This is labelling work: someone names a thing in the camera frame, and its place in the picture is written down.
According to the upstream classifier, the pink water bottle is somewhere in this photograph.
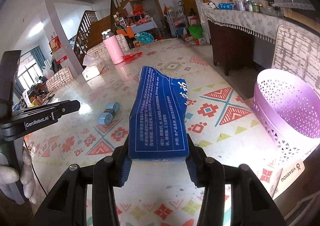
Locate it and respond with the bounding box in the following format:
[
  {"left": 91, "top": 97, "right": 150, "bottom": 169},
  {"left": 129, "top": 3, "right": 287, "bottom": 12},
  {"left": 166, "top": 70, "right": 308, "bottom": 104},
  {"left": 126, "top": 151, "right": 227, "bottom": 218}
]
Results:
[{"left": 101, "top": 29, "right": 124, "bottom": 65}]

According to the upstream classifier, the white gloved left hand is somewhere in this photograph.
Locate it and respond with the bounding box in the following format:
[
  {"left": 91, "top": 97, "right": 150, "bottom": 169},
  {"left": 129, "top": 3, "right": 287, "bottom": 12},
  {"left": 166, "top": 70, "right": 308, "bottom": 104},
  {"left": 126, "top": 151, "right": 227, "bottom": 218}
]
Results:
[{"left": 0, "top": 147, "right": 37, "bottom": 204}]

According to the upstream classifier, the white tissue pack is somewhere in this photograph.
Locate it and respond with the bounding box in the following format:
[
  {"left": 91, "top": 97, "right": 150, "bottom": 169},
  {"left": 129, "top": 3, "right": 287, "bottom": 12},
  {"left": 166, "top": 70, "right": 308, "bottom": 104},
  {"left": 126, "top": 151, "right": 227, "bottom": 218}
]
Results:
[{"left": 82, "top": 55, "right": 105, "bottom": 81}]

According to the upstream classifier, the sideboard with lace cloth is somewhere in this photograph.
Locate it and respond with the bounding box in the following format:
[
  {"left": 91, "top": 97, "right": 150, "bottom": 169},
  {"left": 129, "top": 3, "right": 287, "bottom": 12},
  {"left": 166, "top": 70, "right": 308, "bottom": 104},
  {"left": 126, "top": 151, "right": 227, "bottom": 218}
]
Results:
[{"left": 201, "top": 3, "right": 319, "bottom": 75}]

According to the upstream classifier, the red plastic wrapper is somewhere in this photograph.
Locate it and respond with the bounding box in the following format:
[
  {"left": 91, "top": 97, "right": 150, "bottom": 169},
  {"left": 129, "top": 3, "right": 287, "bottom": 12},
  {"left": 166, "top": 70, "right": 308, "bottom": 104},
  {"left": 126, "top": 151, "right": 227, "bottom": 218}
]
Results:
[{"left": 123, "top": 52, "right": 143, "bottom": 62}]

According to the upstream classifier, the green plastic bag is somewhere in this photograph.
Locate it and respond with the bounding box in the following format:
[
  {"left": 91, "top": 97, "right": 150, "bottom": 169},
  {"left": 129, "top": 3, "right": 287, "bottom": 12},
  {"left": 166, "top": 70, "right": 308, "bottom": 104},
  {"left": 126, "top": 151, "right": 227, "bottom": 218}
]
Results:
[{"left": 188, "top": 26, "right": 203, "bottom": 39}]

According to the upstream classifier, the blue toothpaste box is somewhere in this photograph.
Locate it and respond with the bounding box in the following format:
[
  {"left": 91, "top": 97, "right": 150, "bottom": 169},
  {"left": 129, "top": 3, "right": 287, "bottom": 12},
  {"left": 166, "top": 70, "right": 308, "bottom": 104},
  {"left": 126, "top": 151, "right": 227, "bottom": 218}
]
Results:
[{"left": 129, "top": 66, "right": 189, "bottom": 162}]

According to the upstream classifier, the purple perforated waste basket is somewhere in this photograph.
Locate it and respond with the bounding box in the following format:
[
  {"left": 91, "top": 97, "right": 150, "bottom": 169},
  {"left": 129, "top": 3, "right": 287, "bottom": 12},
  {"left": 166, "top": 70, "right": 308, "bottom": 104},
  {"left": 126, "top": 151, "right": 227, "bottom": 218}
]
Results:
[{"left": 253, "top": 68, "right": 319, "bottom": 163}]

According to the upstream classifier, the wooden staircase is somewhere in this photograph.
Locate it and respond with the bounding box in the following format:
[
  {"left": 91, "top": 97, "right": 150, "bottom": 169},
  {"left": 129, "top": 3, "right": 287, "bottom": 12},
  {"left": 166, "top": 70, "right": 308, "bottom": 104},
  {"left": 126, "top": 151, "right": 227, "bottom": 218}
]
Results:
[{"left": 73, "top": 0, "right": 138, "bottom": 65}]

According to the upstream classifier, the cardboard box under basket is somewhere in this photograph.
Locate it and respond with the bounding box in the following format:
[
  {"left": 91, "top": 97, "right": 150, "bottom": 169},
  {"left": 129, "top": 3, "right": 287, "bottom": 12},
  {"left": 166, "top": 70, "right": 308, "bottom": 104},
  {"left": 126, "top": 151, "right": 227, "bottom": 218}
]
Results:
[{"left": 258, "top": 159, "right": 305, "bottom": 199}]

